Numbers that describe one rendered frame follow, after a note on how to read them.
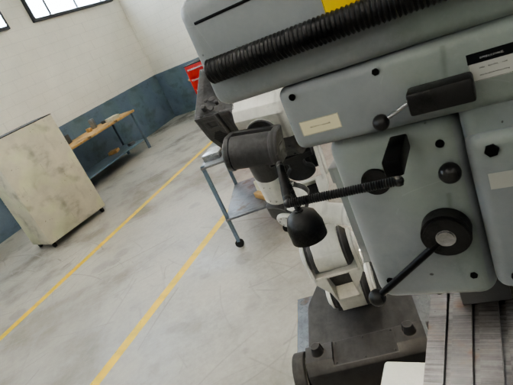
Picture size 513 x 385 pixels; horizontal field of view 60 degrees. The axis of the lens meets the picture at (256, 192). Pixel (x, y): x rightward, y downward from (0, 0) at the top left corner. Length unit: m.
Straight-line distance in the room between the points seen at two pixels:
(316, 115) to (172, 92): 11.63
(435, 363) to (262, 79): 0.84
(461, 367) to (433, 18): 0.85
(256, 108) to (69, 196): 5.78
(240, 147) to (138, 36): 11.21
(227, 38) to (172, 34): 11.10
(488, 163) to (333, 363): 1.27
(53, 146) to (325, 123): 6.33
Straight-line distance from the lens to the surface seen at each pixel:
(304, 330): 2.28
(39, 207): 6.68
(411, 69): 0.61
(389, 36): 0.59
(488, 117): 0.64
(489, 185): 0.67
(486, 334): 1.28
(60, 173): 6.85
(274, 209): 1.34
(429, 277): 0.79
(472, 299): 1.34
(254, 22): 0.63
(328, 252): 1.56
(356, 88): 0.62
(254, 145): 1.16
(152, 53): 12.21
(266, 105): 1.23
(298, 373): 1.84
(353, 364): 1.78
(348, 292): 1.82
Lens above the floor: 1.85
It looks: 22 degrees down
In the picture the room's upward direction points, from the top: 24 degrees counter-clockwise
